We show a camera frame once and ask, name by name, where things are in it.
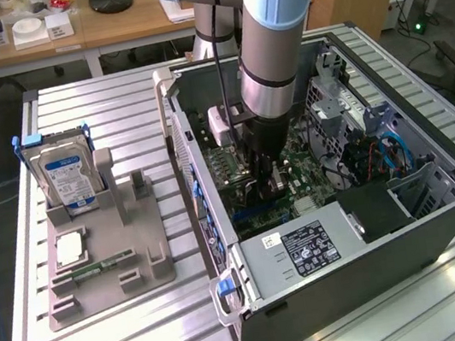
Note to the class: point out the grey metal disk bay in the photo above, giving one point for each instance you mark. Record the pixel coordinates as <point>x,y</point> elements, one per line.
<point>425,191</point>

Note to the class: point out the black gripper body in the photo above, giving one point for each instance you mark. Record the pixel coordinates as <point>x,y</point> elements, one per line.
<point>268,138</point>

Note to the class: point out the blue expansion slot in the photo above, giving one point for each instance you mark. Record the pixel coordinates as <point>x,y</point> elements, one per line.
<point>243,215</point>

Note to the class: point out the black plastic shroud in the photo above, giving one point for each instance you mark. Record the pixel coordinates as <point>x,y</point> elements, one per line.
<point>372,208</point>

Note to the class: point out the grey parts rack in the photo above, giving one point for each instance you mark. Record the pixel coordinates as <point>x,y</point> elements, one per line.
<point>104,237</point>

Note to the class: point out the red small item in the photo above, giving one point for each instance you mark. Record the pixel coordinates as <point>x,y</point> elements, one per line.
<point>60,3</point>

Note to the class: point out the grey power supply unit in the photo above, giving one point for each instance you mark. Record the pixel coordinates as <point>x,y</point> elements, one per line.
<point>269,267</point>

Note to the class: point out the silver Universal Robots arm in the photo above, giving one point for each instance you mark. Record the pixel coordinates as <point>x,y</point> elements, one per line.
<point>272,42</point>

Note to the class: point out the perforated metal drive cage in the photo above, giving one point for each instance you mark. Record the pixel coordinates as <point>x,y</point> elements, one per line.
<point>336,92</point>

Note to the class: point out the plain white box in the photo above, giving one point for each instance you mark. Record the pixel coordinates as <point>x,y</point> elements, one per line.
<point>57,26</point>

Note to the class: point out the device with green light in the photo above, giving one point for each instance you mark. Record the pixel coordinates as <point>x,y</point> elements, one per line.
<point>418,25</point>

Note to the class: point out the hard disk blue label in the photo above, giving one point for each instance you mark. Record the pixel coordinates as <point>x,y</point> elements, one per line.
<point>68,178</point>

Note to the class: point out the black open PC case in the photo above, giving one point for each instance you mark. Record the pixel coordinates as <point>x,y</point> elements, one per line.
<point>359,288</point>

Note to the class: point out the white round container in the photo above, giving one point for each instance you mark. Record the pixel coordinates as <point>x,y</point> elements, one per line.
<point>30,33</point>

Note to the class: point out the silver CPU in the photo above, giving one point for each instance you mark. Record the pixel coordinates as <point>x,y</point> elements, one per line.
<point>70,248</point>

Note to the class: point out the green RAM stick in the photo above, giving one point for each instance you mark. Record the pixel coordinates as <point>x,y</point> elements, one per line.
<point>100,268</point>

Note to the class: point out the green motherboard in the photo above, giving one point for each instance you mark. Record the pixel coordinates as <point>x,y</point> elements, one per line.
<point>309,166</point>

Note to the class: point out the hard drive with blue label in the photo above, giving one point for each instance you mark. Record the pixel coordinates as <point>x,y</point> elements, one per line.
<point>30,140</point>

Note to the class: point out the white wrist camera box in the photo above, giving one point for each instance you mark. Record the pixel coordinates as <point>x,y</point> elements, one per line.
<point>220,126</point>

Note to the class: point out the white paper stack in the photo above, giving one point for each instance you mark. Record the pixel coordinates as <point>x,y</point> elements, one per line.
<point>179,14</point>

